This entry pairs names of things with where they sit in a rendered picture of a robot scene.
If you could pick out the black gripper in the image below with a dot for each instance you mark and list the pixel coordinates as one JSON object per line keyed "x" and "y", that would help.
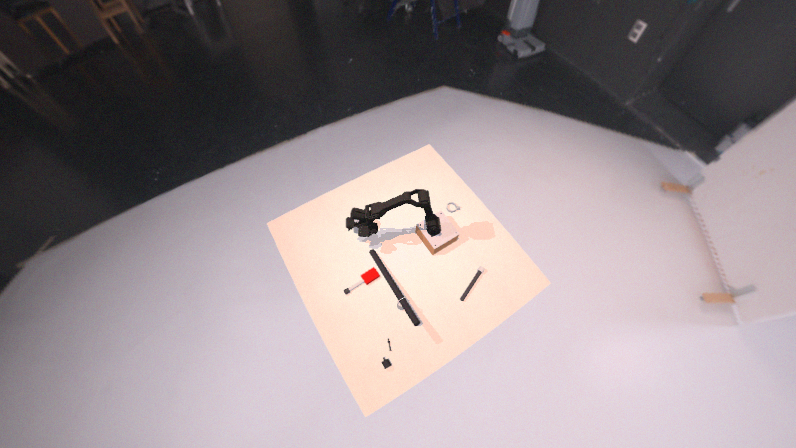
{"x": 350, "y": 224}

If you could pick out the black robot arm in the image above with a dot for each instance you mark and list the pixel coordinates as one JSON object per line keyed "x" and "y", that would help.
{"x": 379, "y": 209}

